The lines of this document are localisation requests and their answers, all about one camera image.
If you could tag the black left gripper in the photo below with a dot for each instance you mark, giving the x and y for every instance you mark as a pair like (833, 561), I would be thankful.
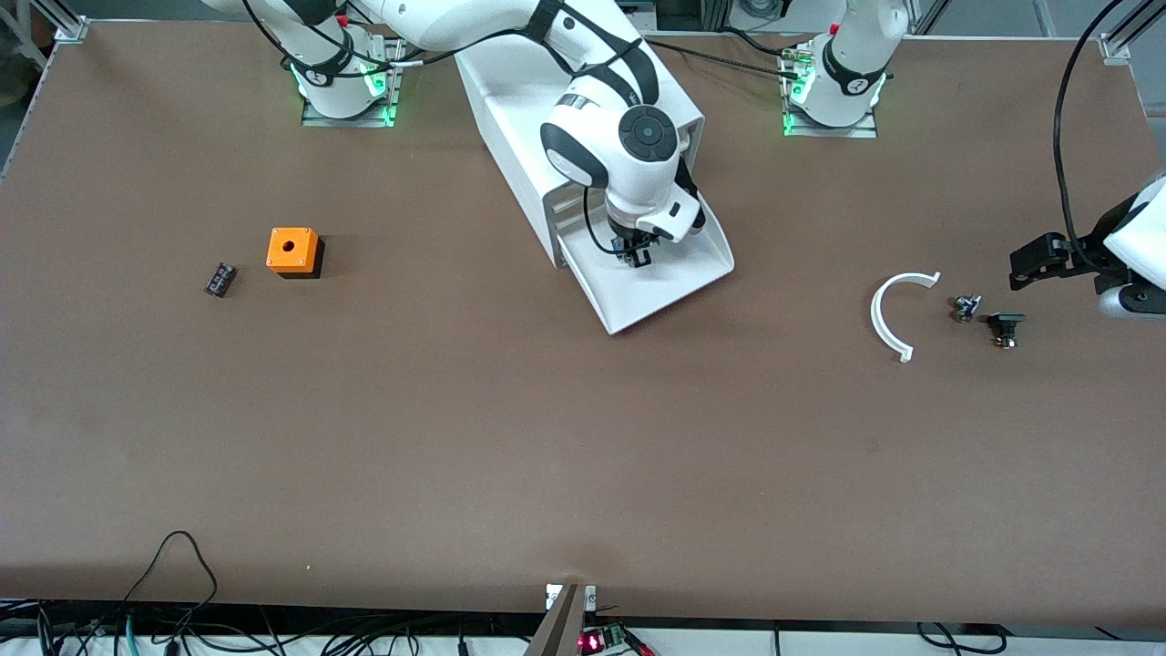
(1090, 254)

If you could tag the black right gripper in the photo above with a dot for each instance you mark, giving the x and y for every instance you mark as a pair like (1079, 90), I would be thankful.
(635, 252)

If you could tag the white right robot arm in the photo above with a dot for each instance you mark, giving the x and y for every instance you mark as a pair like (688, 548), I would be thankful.
(638, 137)

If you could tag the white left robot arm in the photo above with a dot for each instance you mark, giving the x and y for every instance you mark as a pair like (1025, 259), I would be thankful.
(852, 64)

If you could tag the small metal fitting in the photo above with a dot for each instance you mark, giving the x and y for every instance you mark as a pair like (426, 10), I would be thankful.
(966, 308)

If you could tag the white semicircular plastic clamp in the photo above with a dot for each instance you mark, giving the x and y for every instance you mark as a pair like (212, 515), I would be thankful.
(876, 314)

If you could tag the aluminium profile corner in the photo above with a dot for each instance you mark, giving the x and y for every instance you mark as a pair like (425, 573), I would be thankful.
(1120, 41)
(66, 25)

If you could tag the orange box with hole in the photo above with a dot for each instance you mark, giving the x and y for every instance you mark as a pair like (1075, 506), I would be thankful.
(290, 248)

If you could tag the circuit board with red light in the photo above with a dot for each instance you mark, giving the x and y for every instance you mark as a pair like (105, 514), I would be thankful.
(601, 640)

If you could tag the small black electronic component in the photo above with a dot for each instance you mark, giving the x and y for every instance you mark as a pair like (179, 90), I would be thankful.
(220, 279)

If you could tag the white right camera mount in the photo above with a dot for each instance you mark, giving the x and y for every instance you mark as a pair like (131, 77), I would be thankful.
(674, 223)

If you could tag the black push button switch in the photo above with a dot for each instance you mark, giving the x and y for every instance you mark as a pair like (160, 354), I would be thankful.
(1006, 320)

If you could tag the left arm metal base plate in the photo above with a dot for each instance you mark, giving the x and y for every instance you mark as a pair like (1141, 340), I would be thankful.
(829, 132)

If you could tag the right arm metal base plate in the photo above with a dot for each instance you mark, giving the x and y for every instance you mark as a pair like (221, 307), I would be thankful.
(346, 120)

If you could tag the grey post with brackets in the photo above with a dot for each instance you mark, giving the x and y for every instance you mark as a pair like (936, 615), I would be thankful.
(560, 629)

